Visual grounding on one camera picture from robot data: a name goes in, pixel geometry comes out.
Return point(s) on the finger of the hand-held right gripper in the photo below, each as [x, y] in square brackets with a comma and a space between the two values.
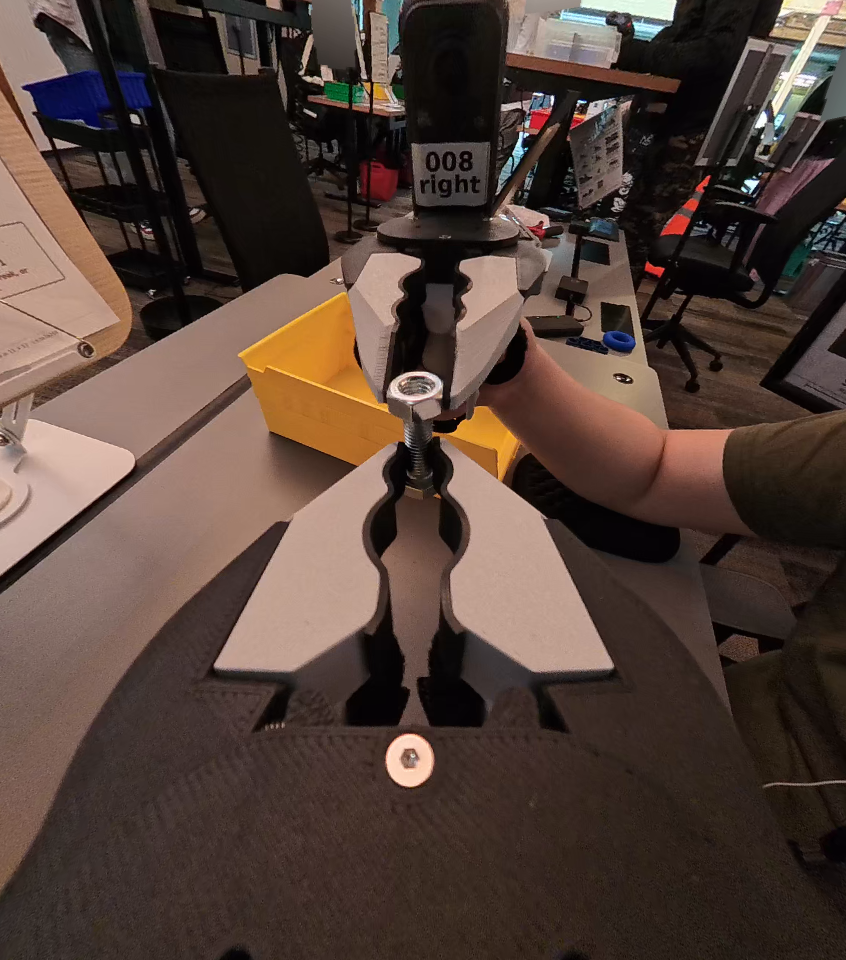
[378, 322]
[494, 315]

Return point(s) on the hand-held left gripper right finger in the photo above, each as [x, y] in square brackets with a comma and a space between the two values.
[528, 600]

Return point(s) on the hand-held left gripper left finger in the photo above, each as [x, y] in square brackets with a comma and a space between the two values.
[303, 600]

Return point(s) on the steel hex nut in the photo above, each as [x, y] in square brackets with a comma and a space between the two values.
[415, 401]

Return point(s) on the yellow plastic bin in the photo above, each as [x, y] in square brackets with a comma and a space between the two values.
[303, 390]

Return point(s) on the steel hex bolt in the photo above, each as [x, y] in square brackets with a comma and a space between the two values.
[418, 450]

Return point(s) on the person's right forearm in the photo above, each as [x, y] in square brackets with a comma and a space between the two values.
[618, 465]

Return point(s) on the black elbow rest pad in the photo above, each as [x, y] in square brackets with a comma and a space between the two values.
[603, 532]

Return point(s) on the person's right hand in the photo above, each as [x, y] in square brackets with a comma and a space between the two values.
[520, 394]

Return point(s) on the black power bank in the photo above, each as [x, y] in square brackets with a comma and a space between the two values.
[554, 326]

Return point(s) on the small black desk stand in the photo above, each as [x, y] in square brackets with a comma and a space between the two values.
[571, 289]

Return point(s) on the green storage bin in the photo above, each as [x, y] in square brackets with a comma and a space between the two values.
[344, 92]

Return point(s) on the black square pad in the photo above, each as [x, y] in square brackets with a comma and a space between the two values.
[594, 253]

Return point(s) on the black rectangular pad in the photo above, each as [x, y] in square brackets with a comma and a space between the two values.
[616, 316]

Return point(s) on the tilted tablet on stand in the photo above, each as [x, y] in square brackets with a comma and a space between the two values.
[531, 169]

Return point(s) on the clear plastic storage box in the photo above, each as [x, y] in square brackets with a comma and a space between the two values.
[573, 41]

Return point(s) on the red storage bin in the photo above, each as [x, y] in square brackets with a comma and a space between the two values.
[379, 181]

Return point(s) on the small blue black case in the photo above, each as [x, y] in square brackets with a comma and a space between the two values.
[604, 226]

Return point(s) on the wooden top standing desk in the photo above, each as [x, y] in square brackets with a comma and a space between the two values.
[595, 75]

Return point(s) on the printed paper chart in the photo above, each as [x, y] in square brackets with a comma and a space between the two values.
[599, 157]

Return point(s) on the black floor stand pole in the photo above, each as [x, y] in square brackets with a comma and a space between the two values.
[182, 315]

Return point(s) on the orange striped cone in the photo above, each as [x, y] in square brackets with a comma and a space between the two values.
[682, 217]

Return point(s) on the black mesh office chair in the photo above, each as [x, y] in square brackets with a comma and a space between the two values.
[715, 262]

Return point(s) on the instruction sheet on stand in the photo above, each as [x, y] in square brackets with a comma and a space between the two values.
[92, 262]

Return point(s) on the grey framed sign board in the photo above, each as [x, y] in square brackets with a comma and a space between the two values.
[745, 97]

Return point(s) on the black framed marker sign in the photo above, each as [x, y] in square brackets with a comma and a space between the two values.
[843, 337]

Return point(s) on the blue storage bin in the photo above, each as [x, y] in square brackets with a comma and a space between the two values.
[85, 97]

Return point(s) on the blue flat bracket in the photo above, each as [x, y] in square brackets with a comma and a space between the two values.
[584, 343]

